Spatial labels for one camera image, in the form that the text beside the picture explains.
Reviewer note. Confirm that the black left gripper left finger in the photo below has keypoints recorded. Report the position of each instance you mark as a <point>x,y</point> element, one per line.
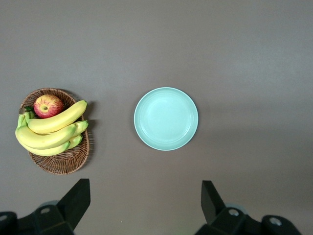
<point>75,203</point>

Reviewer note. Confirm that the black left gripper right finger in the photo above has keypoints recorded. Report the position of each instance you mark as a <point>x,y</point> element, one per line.
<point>210,203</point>

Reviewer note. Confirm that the mint green round plate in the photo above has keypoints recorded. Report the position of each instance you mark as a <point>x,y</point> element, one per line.
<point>166,118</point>

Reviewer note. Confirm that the brown wicker basket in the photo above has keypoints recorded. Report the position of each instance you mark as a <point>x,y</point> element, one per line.
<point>63,161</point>

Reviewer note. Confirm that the yellow banana bunch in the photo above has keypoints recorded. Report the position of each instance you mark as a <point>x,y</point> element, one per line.
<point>53,122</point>

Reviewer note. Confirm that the red yellow apple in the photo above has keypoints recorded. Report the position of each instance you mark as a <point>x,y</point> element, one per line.
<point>47,106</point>

